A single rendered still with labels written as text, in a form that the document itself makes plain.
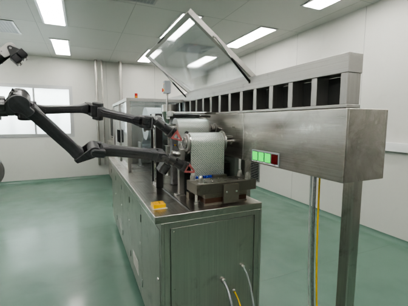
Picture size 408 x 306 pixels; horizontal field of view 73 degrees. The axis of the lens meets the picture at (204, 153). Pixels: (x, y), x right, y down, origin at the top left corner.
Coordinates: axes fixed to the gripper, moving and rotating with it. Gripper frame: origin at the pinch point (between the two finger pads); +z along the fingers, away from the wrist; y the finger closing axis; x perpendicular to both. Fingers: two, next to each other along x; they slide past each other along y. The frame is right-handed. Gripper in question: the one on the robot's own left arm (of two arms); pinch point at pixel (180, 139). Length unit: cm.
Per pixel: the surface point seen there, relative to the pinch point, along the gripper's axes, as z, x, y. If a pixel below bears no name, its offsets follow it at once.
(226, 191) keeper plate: 31.9, -11.5, 28.9
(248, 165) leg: 57, 17, -7
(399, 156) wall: 231, 141, -28
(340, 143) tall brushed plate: 28, 27, 88
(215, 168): 28.7, -1.9, 7.0
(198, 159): 15.2, -4.3, 7.1
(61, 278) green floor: 14, -151, -90
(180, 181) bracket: 17.1, -21.9, -0.5
